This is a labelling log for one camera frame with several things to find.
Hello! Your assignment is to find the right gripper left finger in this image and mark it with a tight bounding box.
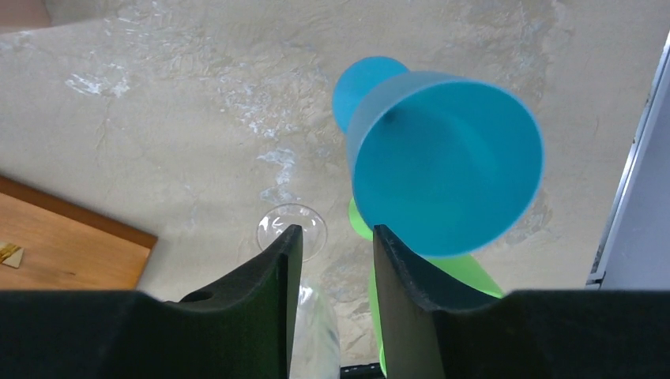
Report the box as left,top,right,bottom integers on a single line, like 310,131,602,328
1,225,303,378

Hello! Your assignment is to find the green plastic goblet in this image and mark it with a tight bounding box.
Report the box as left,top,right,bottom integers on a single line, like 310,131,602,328
348,198,504,378

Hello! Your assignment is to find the small clear goblet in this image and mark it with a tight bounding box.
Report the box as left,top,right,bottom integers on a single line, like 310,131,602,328
257,203,341,378

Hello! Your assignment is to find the gold wire wine glass rack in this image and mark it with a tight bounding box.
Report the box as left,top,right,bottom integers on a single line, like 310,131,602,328
0,242,24,268

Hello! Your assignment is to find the blue plastic goblet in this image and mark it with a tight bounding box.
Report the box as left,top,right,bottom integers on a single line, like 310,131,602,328
332,56,545,257

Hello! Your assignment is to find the wooden rack base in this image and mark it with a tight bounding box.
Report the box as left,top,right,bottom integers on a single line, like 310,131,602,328
1,177,157,290

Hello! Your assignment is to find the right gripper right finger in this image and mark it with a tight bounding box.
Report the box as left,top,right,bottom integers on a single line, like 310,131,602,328
374,225,669,378

